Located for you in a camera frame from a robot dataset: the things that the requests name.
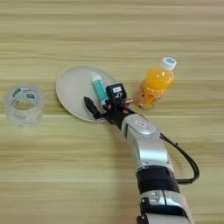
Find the clear tape roll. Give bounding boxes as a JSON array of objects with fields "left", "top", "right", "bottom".
[{"left": 3, "top": 84, "right": 46, "bottom": 128}]

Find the green white glue stick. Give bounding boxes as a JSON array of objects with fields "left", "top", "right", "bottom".
[{"left": 89, "top": 71, "right": 109, "bottom": 107}]

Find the beige round plate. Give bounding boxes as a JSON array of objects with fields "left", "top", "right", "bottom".
[{"left": 55, "top": 65, "right": 119, "bottom": 123}]

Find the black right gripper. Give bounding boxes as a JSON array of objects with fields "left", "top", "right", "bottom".
[{"left": 83, "top": 96, "right": 137, "bottom": 131}]

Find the orange juice bottle white cap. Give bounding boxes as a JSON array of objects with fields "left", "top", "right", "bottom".
[{"left": 133, "top": 56, "right": 178, "bottom": 109}]

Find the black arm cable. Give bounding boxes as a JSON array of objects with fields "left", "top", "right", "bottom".
[{"left": 158, "top": 132, "right": 200, "bottom": 186}]

